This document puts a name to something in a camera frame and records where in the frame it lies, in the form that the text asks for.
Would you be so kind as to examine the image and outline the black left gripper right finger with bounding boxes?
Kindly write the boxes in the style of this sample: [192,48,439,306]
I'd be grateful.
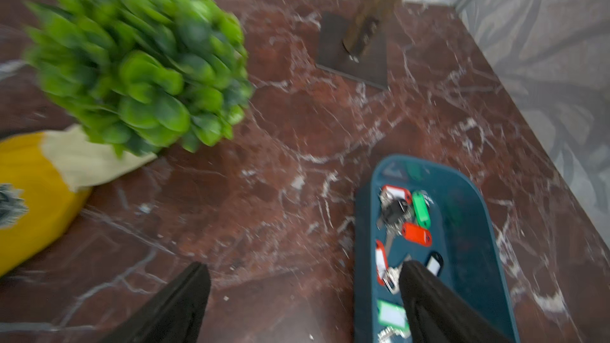
[399,260,509,342]

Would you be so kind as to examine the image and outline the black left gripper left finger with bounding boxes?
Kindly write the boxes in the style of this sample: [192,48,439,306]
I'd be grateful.
[101,262,211,342]

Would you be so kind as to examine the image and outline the key with green tag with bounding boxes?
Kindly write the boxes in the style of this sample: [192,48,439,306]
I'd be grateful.
[377,299,411,342]
[411,192,431,230]

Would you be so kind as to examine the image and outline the key with black tag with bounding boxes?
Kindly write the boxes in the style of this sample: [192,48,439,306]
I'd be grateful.
[426,251,444,277]

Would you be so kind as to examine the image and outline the key with red tag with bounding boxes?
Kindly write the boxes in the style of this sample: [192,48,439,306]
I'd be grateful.
[379,184,412,210]
[375,240,400,295]
[401,222,432,247]

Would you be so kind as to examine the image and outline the teal plastic storage box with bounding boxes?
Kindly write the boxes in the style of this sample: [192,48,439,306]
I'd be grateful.
[354,155,519,342]

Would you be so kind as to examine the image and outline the yellow black work glove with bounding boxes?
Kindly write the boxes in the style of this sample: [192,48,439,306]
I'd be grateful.
[1,125,157,275]

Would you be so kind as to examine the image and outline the green artificial potted plant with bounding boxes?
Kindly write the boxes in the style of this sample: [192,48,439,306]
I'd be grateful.
[25,0,254,157]

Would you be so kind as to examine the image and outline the pink blossom artificial tree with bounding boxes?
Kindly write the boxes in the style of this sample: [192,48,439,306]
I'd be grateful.
[315,0,402,90]

